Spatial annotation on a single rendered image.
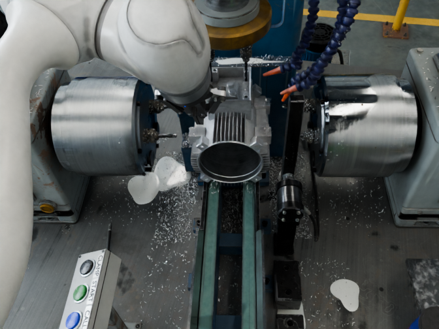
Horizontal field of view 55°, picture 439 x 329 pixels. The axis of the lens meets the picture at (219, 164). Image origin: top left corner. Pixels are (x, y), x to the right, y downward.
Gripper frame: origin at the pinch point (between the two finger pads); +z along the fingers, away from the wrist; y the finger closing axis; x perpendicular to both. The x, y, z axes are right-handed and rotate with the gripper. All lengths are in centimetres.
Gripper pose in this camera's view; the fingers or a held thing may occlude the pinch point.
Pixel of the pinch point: (198, 113)
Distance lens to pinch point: 87.9
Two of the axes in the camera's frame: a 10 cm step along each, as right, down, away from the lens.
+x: -0.4, 9.9, -1.5
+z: 0.7, 1.5, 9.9
